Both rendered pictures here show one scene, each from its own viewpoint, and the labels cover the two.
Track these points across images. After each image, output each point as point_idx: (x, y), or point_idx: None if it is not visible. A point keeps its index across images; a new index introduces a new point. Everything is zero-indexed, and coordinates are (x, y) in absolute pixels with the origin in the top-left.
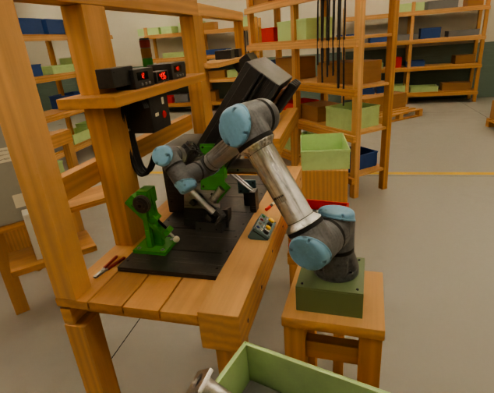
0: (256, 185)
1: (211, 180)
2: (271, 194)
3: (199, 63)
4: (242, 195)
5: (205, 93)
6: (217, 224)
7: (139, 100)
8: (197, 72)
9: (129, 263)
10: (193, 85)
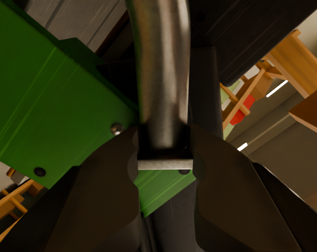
0: (86, 37)
1: None
2: None
3: (305, 93)
4: (62, 14)
5: (271, 59)
6: None
7: None
8: (302, 82)
9: None
10: (298, 60)
